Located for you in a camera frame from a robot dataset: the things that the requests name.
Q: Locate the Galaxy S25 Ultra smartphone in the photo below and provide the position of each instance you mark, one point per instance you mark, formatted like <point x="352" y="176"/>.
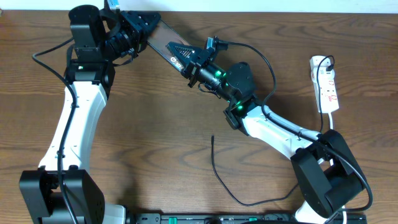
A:
<point x="159" y="39"/>

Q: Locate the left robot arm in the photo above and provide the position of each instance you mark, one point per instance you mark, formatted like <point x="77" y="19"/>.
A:
<point x="61" y="189"/>

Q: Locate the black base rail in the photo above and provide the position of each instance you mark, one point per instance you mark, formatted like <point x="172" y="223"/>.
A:
<point x="156" y="218"/>

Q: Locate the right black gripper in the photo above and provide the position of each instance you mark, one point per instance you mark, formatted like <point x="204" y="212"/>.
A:
<point x="195" y="58"/>

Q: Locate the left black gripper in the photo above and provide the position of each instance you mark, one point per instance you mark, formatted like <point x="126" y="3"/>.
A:
<point x="140" y="27"/>

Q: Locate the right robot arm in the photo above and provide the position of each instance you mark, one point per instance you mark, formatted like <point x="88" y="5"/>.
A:
<point x="330" y="179"/>

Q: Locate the white power strip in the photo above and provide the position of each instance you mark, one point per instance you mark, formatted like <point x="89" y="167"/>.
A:
<point x="323" y="78"/>

